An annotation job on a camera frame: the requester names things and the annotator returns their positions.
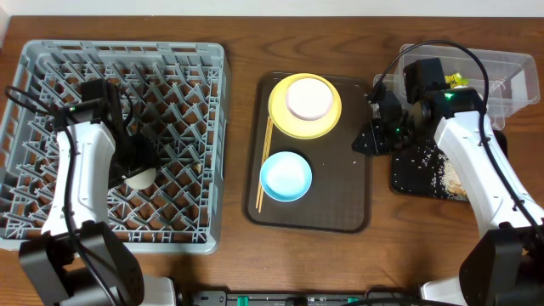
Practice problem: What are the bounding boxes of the grey plastic dishwasher rack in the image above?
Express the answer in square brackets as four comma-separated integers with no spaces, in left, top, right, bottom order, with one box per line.
[1,40,230,254]

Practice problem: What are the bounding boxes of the wooden chopstick right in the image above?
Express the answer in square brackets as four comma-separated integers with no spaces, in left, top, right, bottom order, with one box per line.
[258,116,275,213]

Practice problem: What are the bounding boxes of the white paper cup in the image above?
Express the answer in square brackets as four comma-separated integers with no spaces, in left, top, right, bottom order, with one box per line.
[124,168,156,190]

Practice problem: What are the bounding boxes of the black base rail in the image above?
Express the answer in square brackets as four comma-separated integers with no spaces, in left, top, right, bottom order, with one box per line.
[184,290,406,306]

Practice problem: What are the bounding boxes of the white bowl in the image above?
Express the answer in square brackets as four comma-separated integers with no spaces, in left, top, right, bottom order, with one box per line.
[286,78,333,121]

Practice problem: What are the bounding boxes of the dark brown serving tray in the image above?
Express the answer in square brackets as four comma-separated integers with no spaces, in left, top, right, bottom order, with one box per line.
[243,72,371,234]

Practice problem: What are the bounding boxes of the green snack wrapper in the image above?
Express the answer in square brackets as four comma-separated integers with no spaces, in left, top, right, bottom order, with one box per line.
[445,72,469,88]

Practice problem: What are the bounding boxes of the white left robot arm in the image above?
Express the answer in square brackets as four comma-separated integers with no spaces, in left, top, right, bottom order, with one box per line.
[19,98,176,305]

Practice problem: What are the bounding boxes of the yellow round plate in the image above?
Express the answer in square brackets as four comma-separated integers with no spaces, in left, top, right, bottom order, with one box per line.
[268,73,342,139]

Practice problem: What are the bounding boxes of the wooden chopstick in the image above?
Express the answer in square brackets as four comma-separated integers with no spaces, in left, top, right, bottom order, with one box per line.
[256,116,274,213]
[258,116,275,213]

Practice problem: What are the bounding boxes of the clear plastic waste bin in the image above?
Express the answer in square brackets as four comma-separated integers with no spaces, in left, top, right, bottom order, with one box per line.
[383,45,541,130]

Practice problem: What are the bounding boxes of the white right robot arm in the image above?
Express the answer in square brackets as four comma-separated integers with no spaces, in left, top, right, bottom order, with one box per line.
[352,84,543,305]

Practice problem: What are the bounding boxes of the rice food scraps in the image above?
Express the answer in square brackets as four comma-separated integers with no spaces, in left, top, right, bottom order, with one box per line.
[417,146,468,201]

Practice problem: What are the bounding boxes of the light blue saucer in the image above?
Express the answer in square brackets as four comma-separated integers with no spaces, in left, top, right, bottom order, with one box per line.
[259,151,313,202]

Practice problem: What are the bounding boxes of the black waste tray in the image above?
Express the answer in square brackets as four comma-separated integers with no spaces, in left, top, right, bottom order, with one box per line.
[389,129,509,202]

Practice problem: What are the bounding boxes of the wooden chopstick left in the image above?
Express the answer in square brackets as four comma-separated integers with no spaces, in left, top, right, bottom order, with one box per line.
[256,116,274,213]

